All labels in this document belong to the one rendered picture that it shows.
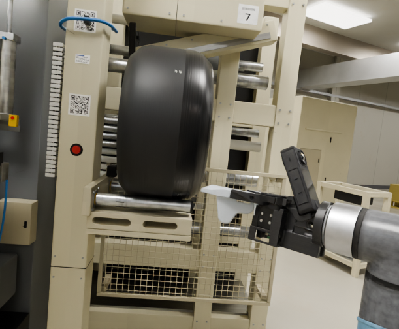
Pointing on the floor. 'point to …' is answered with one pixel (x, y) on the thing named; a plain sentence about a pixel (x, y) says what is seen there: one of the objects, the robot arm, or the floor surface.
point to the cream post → (78, 169)
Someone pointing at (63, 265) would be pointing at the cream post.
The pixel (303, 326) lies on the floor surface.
